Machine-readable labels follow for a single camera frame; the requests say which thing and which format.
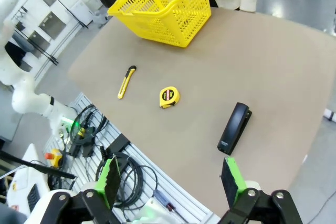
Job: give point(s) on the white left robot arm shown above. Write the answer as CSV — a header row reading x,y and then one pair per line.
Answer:
x,y
23,93

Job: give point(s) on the yellow utility knife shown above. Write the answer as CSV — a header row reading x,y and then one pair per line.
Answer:
x,y
126,81

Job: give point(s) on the black mounting bracket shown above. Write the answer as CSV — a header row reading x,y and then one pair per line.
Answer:
x,y
118,142

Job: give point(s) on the yellow tape measure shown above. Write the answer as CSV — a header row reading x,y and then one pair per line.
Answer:
x,y
169,96

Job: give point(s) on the black stapler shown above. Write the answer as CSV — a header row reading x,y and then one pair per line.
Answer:
x,y
235,128

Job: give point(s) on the yellow plastic shopping basket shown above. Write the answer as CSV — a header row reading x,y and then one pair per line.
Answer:
x,y
168,24

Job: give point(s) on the black pole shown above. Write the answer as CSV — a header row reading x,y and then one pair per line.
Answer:
x,y
39,167

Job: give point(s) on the yellow red emergency stop button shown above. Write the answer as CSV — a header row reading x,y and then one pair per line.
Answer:
x,y
53,157

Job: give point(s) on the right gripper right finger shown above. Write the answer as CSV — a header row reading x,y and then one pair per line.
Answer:
x,y
232,182

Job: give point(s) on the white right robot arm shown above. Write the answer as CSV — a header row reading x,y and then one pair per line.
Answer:
x,y
31,171

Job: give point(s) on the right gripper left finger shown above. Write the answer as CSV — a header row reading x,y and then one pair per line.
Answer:
x,y
110,182

